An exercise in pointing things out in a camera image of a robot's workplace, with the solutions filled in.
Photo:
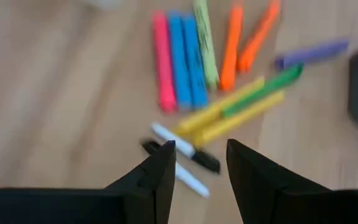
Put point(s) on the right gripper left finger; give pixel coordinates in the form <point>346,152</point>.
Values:
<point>73,208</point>

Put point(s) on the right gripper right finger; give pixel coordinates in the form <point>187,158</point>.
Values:
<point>291,205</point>

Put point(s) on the black cap marker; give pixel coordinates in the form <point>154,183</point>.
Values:
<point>172,137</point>
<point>194,183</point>

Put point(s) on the yellow slim highlighter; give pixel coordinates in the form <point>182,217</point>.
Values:
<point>204,116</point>
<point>238,119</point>

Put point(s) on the green slim highlighter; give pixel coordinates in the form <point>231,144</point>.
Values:
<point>269,87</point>

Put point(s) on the purple highlighter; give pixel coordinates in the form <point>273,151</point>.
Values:
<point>312,54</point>

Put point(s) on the orange highlighter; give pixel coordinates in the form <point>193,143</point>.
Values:
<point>231,49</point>
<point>258,37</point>

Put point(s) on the pink highlighter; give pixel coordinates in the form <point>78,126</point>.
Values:
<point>164,62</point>

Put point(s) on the blue highlighter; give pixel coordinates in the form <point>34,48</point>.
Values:
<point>194,62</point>
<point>179,62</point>

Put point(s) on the light green highlighter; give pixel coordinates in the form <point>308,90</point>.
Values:
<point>207,43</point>

